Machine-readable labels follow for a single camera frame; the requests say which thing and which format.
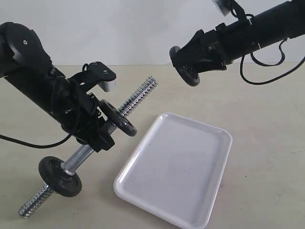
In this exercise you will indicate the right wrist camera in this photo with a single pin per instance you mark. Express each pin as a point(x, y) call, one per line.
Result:
point(233, 8)

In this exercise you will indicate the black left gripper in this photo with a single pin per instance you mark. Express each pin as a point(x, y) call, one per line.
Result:
point(77, 112)

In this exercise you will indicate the white rectangular plastic tray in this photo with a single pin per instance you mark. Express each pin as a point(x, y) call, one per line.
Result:
point(175, 171)

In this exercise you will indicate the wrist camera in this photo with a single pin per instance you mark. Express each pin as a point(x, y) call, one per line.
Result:
point(95, 73)
point(233, 8)

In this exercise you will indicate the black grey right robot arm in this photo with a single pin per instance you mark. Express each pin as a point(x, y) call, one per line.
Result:
point(286, 20)

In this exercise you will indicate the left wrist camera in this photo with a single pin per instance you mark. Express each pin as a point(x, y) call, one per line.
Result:
point(95, 73)

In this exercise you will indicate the chrome threaded dumbbell bar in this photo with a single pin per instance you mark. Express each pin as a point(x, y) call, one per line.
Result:
point(74, 161)

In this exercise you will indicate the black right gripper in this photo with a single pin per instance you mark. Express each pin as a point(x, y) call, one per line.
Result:
point(215, 49)

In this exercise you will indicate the black weight plate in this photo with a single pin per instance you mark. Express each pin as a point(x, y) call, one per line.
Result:
point(115, 120)
point(186, 72)
point(49, 172)

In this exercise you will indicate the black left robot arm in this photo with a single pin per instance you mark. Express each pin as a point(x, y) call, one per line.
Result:
point(26, 66)

